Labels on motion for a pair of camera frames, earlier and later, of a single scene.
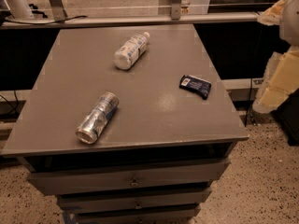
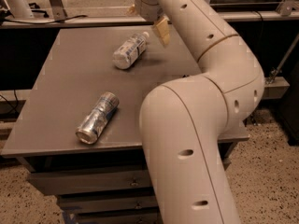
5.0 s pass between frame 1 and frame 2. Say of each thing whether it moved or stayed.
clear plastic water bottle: stayed
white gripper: moved
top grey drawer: stayed
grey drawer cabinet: stayed
